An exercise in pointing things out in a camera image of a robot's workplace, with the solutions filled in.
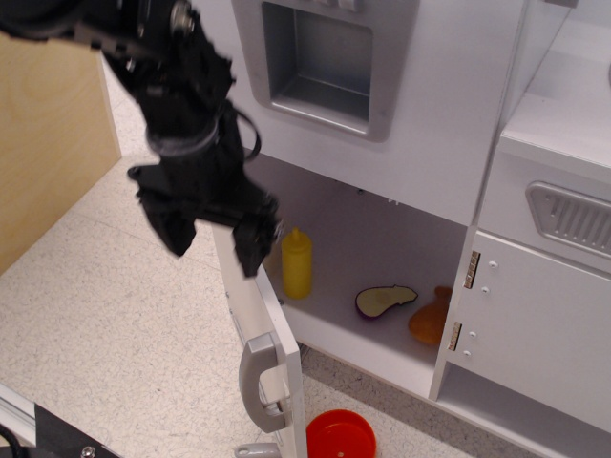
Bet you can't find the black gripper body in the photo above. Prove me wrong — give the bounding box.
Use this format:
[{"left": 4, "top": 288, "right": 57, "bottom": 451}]
[{"left": 128, "top": 121, "right": 278, "bottom": 227}]

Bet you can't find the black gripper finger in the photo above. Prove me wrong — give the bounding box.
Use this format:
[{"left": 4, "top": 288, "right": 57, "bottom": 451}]
[
  {"left": 232, "top": 219, "right": 282, "bottom": 278},
  {"left": 140, "top": 198, "right": 196, "bottom": 257}
]

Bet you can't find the white low fridge door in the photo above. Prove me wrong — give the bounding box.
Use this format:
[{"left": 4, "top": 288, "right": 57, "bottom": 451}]
[{"left": 212, "top": 225, "right": 307, "bottom": 457}]

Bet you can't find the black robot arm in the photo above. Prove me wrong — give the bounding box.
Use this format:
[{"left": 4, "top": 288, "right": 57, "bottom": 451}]
[{"left": 1, "top": 1, "right": 279, "bottom": 278}]

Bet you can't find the white toy fridge cabinet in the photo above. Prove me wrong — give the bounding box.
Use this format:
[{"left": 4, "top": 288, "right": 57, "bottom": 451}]
[{"left": 197, "top": 1, "right": 533, "bottom": 398}]

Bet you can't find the yellow mustard bottle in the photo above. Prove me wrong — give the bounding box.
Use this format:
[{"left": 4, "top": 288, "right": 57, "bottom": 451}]
[{"left": 281, "top": 227, "right": 313, "bottom": 300}]

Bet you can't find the toy eggplant half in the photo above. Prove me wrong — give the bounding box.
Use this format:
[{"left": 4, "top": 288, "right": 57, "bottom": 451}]
[{"left": 355, "top": 285, "right": 418, "bottom": 320}]

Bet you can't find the light plywood board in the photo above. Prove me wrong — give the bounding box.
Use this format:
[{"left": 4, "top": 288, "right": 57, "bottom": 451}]
[{"left": 1, "top": 34, "right": 120, "bottom": 271}]

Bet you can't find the grey ice dispenser panel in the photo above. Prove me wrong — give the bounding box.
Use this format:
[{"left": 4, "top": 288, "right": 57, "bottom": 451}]
[{"left": 232, "top": 1, "right": 419, "bottom": 143}]

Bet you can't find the orange toy chicken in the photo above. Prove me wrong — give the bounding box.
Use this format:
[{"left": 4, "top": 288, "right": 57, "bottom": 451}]
[{"left": 408, "top": 286, "right": 453, "bottom": 345}]

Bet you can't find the white toy oven cabinet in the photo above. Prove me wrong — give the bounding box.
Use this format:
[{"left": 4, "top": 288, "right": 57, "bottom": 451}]
[{"left": 430, "top": 1, "right": 610, "bottom": 457}]

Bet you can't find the white lower cabinet door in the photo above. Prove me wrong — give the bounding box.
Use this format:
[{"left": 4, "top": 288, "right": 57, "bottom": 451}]
[{"left": 447, "top": 233, "right": 610, "bottom": 430}]

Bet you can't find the grey vent panel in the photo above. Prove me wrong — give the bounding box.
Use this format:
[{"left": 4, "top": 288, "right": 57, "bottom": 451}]
[{"left": 525, "top": 181, "right": 610, "bottom": 259}]

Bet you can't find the grey fridge door handle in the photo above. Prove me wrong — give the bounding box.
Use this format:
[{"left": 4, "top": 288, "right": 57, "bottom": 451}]
[{"left": 239, "top": 331, "right": 291, "bottom": 433}]

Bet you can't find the orange measuring cup grey handle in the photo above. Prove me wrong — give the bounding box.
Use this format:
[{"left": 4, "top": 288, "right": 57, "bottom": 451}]
[{"left": 234, "top": 409, "right": 377, "bottom": 457}]

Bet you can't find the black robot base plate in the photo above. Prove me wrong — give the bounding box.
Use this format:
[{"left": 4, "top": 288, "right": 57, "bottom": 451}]
[{"left": 29, "top": 405, "right": 118, "bottom": 458}]

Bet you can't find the aluminium frame rail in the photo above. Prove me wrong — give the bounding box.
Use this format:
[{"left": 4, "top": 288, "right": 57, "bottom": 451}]
[{"left": 0, "top": 384, "right": 36, "bottom": 446}]

